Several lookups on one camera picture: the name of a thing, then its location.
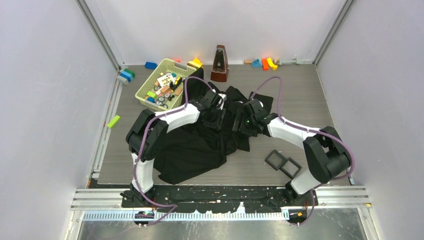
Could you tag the red orange block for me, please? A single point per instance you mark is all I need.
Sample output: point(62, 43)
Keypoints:
point(265, 64)

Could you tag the right black square frame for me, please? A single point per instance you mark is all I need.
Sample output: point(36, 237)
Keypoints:
point(291, 168)

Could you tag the light blue toy block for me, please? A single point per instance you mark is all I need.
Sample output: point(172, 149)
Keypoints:
point(257, 63)

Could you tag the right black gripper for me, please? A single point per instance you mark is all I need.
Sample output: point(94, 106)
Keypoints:
point(241, 115)

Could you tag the yellow orange block stack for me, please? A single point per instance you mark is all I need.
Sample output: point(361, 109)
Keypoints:
point(195, 63)

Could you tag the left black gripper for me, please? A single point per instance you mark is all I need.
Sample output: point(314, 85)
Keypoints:
point(218, 123)

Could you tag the black square frame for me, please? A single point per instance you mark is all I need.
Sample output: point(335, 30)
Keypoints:
point(291, 168)
point(275, 159)

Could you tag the left black square frame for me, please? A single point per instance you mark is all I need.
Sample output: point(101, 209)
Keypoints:
point(275, 159)

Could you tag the light green plastic basket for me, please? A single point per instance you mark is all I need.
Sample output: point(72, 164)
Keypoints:
point(163, 90)

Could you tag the yellow curved block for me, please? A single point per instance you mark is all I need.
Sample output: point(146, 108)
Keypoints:
point(271, 64)

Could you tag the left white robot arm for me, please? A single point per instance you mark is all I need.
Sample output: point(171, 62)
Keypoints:
point(146, 138)

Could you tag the yellow black screwdriver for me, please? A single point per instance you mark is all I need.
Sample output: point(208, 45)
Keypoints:
point(176, 83)

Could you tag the brown wooden metronome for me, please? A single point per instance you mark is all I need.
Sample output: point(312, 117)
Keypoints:
point(220, 66)

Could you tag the blue green stacked blocks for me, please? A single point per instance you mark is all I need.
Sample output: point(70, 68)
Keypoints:
point(125, 76)

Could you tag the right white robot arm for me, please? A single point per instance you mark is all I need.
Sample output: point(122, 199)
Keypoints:
point(326, 154)

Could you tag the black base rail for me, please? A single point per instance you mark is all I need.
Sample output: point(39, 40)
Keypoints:
point(218, 199)

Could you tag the black garment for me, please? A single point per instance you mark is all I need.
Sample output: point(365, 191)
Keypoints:
point(194, 149)

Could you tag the nine of spades card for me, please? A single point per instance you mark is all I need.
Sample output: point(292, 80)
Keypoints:
point(166, 79)

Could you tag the lime green block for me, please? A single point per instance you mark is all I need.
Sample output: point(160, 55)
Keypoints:
point(113, 121)

